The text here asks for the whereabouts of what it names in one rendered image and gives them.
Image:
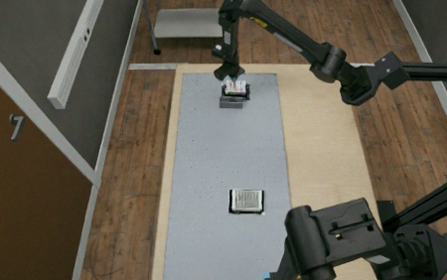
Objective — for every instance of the white grid rack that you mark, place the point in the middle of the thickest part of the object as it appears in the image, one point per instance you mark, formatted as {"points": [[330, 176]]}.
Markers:
{"points": [[247, 200]]}

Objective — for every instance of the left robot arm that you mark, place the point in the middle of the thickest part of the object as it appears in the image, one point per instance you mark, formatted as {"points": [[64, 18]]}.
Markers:
{"points": [[311, 241]]}

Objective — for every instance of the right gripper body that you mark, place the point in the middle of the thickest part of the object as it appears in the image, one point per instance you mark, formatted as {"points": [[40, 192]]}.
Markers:
{"points": [[240, 71]]}

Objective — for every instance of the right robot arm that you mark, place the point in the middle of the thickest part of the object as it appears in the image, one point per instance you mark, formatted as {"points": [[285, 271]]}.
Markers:
{"points": [[326, 60]]}

